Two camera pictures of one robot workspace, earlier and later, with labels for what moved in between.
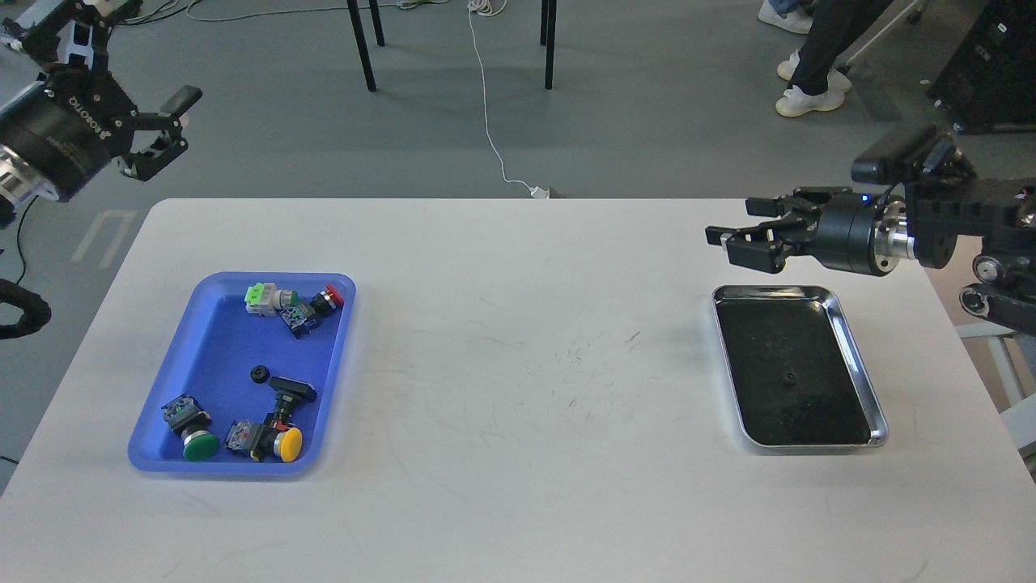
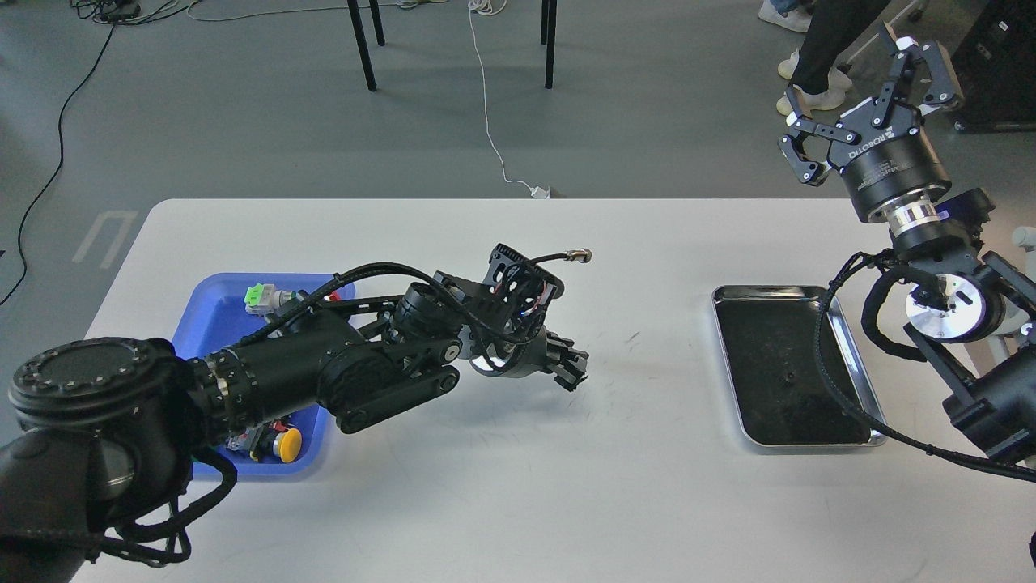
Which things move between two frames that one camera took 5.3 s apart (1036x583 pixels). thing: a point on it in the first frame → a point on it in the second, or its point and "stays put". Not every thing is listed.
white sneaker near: x=796 y=101 stays put
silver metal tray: x=797 y=376 stays put
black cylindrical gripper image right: x=860 y=233 → x=920 y=74
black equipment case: x=988 y=82 stays put
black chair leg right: x=547 y=36 stays put
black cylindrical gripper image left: x=60 y=134 → x=528 y=357
